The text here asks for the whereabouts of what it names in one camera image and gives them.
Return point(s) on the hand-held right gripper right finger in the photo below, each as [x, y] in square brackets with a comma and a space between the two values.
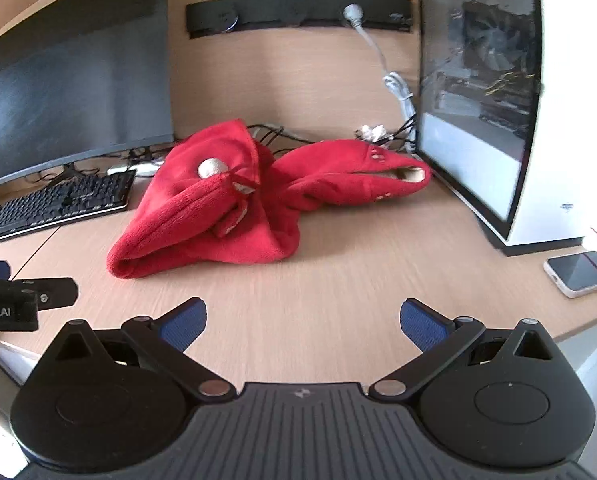
[421, 327]

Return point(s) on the red fleece jacket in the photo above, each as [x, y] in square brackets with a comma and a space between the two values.
[188, 230]

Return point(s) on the white smartphone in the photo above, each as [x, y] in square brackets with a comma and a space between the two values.
[580, 270]

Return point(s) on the white computer case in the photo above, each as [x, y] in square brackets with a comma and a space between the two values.
[568, 110]

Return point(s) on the black keyboard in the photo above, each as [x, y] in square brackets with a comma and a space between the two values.
[53, 205]

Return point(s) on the white computer mouse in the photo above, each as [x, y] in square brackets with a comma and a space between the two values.
[138, 167]

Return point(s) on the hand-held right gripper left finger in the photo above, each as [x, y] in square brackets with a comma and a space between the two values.
[186, 327]

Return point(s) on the black computer monitor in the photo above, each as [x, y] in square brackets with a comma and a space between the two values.
[68, 85]

